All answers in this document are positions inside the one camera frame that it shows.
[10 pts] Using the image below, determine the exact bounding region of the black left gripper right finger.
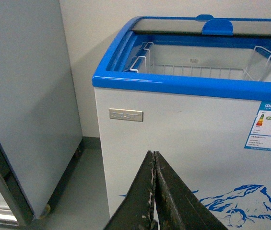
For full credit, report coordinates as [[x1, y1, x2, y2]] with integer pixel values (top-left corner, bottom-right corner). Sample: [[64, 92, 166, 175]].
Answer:
[[154, 151, 227, 230]]

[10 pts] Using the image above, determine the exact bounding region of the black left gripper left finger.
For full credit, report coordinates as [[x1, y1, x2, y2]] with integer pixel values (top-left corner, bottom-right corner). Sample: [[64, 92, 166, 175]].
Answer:
[[104, 151, 158, 230]]

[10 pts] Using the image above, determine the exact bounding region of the white chest freezer blue rim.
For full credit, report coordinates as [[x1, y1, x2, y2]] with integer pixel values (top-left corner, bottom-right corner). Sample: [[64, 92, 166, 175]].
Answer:
[[92, 16, 271, 230]]

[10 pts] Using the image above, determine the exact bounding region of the grey upright cabinet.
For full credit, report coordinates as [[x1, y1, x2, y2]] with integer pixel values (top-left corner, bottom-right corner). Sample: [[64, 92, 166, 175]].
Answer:
[[0, 0, 82, 226]]

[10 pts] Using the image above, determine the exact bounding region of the sliding glass freezer lid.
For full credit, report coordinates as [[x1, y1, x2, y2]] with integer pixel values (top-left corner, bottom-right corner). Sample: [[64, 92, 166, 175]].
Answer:
[[132, 15, 271, 37]]

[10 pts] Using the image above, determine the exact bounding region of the white wire freezer basket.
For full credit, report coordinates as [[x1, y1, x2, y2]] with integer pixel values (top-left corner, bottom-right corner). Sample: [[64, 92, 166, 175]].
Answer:
[[125, 42, 271, 82]]

